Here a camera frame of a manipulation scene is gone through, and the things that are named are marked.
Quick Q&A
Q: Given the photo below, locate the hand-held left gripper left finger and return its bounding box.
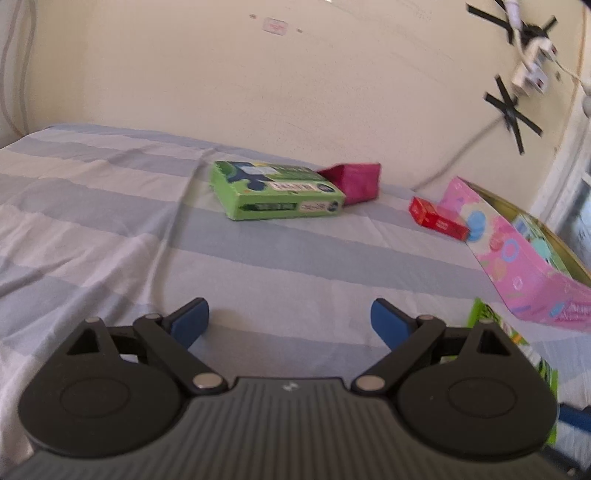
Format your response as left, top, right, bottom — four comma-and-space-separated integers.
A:
67, 298, 227, 395

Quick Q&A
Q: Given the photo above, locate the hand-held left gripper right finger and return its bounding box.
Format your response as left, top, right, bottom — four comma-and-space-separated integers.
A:
351, 298, 551, 395

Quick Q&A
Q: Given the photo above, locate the small red box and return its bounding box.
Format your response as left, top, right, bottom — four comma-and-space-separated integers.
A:
408, 196, 471, 241

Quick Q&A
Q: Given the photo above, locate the pink tin box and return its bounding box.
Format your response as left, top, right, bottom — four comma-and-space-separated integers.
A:
438, 176, 591, 334

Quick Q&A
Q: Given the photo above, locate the magenta pouch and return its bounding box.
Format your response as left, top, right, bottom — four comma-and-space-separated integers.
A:
318, 162, 382, 207

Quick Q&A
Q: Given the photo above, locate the green printed carton box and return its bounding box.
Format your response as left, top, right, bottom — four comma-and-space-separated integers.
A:
210, 160, 347, 223

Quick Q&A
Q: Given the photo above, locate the green striped packet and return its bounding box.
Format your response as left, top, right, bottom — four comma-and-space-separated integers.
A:
468, 298, 560, 448

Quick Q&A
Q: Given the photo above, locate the striped bed sheet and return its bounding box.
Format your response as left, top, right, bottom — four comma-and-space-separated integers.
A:
0, 122, 591, 480

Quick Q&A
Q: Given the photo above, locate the white framed frosted window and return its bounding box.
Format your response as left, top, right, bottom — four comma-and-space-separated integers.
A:
531, 0, 591, 268

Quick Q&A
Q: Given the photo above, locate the black tape cross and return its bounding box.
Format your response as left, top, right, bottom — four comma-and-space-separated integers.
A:
483, 75, 544, 156
465, 0, 558, 46

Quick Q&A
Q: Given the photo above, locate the white power strip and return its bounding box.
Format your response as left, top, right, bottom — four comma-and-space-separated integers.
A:
510, 36, 558, 97

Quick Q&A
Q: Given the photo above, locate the grey power cable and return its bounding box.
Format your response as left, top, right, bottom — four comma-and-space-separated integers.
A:
410, 116, 509, 193

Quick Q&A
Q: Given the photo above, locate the small wall sticker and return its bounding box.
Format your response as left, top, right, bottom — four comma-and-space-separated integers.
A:
249, 15, 304, 35

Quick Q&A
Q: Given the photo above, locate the grey wall cable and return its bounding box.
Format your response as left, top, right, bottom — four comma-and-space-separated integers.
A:
0, 0, 38, 136

